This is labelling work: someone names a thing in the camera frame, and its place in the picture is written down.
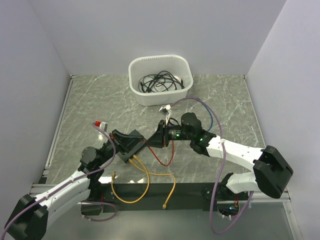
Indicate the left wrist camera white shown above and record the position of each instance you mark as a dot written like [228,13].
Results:
[101,125]

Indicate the black network switch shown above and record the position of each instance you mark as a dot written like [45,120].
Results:
[132,146]

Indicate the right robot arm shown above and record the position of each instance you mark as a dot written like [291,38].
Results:
[268,171]

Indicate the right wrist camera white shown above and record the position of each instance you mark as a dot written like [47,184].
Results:
[166,110]

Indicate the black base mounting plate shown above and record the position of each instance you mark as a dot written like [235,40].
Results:
[186,196]

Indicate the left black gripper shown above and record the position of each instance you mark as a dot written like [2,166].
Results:
[125,140]

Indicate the white plastic tub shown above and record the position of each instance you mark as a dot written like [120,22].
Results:
[142,67]

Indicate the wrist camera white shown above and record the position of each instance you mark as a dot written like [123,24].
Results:
[101,125]
[166,110]

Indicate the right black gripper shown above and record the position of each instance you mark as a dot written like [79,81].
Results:
[156,140]

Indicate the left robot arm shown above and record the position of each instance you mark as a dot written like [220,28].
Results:
[32,215]

